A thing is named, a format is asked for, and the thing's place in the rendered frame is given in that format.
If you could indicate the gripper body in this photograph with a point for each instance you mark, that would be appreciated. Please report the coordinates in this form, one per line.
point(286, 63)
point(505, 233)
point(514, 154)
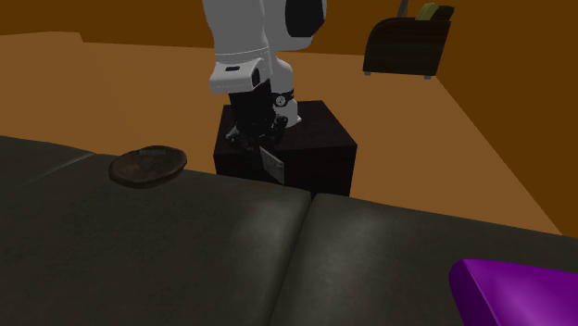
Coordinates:
point(250, 106)

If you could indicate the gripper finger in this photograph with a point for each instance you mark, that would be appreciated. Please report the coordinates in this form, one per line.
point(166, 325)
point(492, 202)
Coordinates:
point(235, 135)
point(272, 165)

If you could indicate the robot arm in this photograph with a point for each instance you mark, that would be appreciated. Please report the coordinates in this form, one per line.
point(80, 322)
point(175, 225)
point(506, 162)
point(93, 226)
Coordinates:
point(239, 31)

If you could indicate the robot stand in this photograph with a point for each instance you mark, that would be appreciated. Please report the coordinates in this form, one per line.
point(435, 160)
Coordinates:
point(318, 151)

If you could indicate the brown wooden bowl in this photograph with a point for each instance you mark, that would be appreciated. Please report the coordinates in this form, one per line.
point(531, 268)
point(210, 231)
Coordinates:
point(147, 166)

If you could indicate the dark grey sofa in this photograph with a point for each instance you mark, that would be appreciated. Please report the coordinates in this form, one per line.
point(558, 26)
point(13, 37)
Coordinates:
point(180, 253)

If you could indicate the black armchair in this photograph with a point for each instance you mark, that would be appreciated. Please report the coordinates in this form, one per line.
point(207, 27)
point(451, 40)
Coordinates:
point(404, 45)

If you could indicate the purple cushion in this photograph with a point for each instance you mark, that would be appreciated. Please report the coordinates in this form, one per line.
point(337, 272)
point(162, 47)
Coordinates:
point(515, 295)

